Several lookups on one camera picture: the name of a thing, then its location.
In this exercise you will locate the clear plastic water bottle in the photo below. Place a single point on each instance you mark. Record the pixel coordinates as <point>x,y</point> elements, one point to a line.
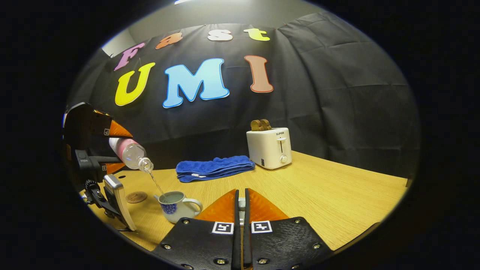
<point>131,152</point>

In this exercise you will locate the white toaster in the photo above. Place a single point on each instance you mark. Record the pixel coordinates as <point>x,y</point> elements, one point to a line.
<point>268,148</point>

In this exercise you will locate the black backdrop cloth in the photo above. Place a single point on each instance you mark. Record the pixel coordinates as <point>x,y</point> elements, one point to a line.
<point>300,93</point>

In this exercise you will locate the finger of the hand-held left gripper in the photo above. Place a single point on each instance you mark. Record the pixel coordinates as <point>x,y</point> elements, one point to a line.
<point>112,167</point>
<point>116,129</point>

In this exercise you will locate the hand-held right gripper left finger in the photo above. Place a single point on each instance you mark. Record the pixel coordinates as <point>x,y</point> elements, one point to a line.
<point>236,240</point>

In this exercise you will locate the brown toast slice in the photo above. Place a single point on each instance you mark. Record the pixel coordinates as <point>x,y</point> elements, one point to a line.
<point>256,125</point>
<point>266,124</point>

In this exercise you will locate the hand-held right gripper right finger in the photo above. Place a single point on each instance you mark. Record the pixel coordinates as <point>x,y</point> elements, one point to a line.
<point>247,240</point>

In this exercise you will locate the folded blue towel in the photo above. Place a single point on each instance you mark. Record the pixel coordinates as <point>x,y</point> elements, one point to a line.
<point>213,168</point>

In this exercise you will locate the round wooden coaster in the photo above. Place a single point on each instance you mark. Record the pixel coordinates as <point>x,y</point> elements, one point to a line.
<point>136,197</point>

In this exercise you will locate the white blue-patterned teacup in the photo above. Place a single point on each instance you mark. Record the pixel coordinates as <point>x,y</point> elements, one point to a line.
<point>176,212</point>

